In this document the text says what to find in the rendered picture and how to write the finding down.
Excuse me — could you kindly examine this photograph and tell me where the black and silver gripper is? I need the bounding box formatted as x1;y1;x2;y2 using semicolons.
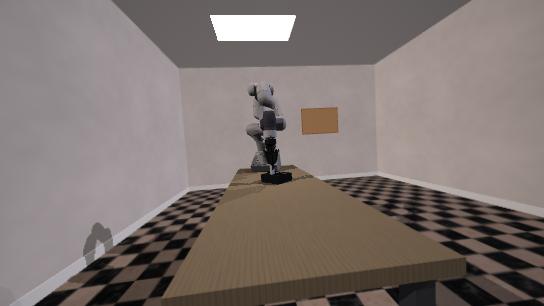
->
263;139;279;174

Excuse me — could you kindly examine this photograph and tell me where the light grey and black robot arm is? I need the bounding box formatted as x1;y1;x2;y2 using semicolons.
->
246;81;286;165

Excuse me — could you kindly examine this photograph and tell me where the black lighting desk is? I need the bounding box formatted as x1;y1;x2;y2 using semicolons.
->
261;171;292;184

